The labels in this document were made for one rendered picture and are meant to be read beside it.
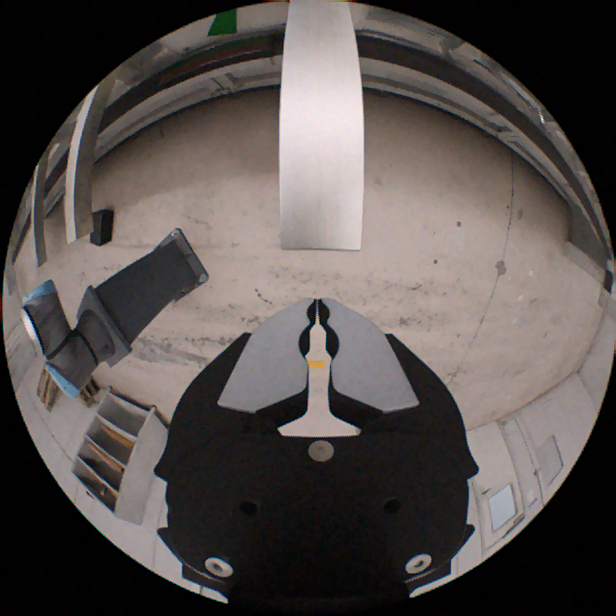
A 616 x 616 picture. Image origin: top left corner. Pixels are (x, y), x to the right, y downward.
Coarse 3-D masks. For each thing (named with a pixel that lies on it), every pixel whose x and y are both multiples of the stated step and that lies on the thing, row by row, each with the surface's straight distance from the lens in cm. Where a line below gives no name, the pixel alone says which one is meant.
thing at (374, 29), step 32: (256, 32) 38; (384, 32) 39; (416, 32) 44; (160, 64) 45; (416, 64) 43; (448, 64) 42; (128, 96) 49; (480, 96) 50; (512, 96) 52; (544, 128) 59; (64, 160) 73; (576, 160) 79; (32, 192) 111; (576, 192) 95; (608, 256) 210
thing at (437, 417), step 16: (400, 352) 9; (416, 368) 8; (416, 384) 8; (432, 384) 8; (432, 400) 8; (448, 400) 8; (384, 416) 7; (400, 416) 7; (416, 416) 7; (432, 416) 7; (448, 416) 7; (416, 432) 7; (432, 432) 7; (448, 432) 7; (464, 432) 7; (448, 448) 7; (464, 448) 7; (464, 464) 7
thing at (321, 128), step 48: (336, 0) 16; (288, 48) 11; (336, 48) 11; (288, 96) 9; (336, 96) 9; (288, 144) 8; (336, 144) 8; (288, 192) 8; (336, 192) 8; (288, 240) 8; (336, 240) 8
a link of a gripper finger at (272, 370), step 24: (288, 312) 11; (312, 312) 12; (264, 336) 9; (288, 336) 9; (240, 360) 8; (264, 360) 8; (288, 360) 8; (240, 384) 7; (264, 384) 7; (288, 384) 7; (240, 408) 7; (264, 408) 7; (288, 408) 7
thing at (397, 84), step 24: (432, 24) 64; (144, 48) 70; (240, 72) 94; (264, 72) 95; (384, 72) 93; (504, 72) 77; (168, 96) 106; (192, 96) 105; (216, 96) 111; (408, 96) 105; (432, 96) 105; (456, 96) 105; (72, 120) 99; (144, 120) 120; (480, 120) 119; (96, 144) 142; (120, 144) 152; (504, 144) 148
